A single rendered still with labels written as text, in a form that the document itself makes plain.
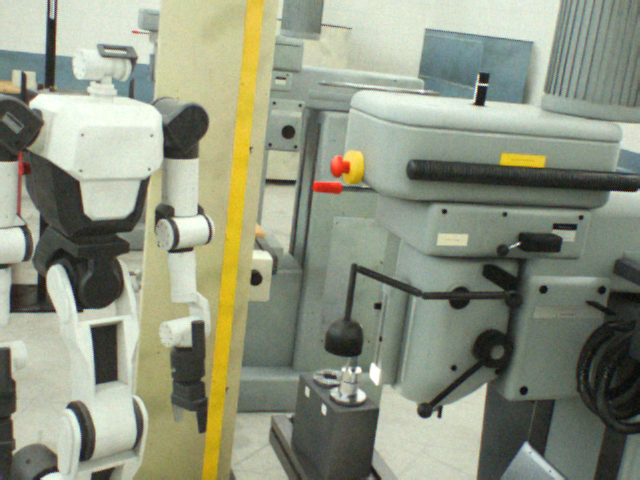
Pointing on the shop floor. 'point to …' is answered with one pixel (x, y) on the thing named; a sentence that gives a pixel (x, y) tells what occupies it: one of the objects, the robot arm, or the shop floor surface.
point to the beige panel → (150, 387)
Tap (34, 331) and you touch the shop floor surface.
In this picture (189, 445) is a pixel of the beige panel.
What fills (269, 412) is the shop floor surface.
